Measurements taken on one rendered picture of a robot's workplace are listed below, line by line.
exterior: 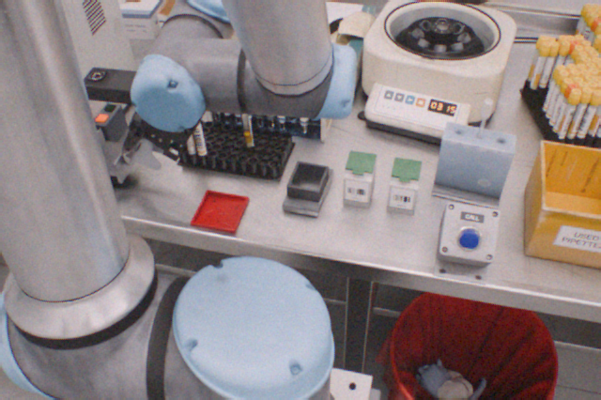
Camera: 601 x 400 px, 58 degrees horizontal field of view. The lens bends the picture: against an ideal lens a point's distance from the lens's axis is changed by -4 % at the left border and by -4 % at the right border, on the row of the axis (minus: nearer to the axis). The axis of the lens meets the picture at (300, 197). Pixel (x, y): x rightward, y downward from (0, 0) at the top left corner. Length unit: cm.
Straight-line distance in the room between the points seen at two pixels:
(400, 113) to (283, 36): 55
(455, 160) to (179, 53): 43
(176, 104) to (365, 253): 35
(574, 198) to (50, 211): 74
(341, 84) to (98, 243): 27
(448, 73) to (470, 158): 16
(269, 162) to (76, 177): 54
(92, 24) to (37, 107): 65
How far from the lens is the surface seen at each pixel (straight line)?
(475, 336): 142
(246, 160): 88
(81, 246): 39
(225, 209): 84
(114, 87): 78
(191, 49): 57
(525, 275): 80
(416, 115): 94
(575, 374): 179
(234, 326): 41
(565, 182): 89
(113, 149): 93
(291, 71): 47
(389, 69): 94
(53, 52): 33
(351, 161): 80
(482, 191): 86
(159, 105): 57
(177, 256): 159
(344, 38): 109
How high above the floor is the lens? 149
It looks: 47 degrees down
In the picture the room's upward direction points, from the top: 3 degrees counter-clockwise
